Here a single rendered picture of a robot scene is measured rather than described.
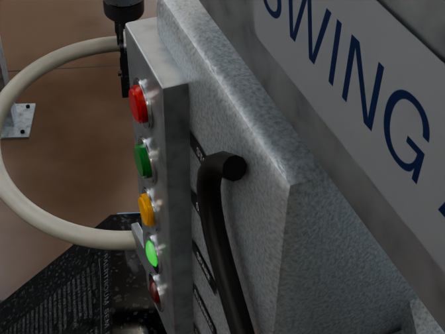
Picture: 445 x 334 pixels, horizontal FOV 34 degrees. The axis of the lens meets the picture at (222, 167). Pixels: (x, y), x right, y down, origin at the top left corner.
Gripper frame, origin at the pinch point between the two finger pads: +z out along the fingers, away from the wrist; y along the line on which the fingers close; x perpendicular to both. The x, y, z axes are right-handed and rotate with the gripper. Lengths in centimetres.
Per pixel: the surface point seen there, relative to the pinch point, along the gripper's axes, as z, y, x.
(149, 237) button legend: -54, 77, 1
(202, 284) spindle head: -56, 83, 5
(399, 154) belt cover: -86, 97, 8
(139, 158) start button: -63, 77, 0
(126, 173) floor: 97, -55, -3
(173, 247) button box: -58, 81, 3
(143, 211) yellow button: -58, 78, 1
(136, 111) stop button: -68, 77, 0
